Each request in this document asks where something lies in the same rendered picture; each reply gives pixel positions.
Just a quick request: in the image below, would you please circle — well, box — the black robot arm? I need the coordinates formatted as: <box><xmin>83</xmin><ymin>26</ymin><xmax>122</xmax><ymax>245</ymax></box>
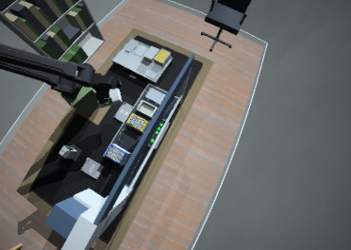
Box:
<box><xmin>0</xmin><ymin>43</ymin><xmax>122</xmax><ymax>100</ymax></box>

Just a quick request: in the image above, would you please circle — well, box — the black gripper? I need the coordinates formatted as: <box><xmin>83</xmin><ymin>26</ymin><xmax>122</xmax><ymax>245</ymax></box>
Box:
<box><xmin>95</xmin><ymin>88</ymin><xmax>112</xmax><ymax>105</ymax></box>

